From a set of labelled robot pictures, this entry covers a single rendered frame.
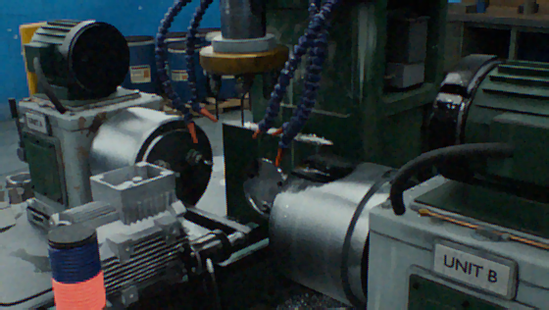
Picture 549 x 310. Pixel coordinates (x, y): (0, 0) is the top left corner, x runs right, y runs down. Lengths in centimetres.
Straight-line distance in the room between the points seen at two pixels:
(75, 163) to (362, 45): 75
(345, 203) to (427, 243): 19
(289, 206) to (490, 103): 38
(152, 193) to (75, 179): 52
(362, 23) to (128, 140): 57
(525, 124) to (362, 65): 58
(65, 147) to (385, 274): 95
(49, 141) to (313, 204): 83
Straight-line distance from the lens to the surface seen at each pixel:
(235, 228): 122
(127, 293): 113
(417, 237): 93
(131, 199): 114
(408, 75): 150
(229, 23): 128
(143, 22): 724
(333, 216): 105
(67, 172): 169
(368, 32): 135
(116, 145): 151
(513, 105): 90
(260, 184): 145
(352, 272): 106
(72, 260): 77
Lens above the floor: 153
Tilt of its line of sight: 21 degrees down
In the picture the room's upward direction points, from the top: 3 degrees counter-clockwise
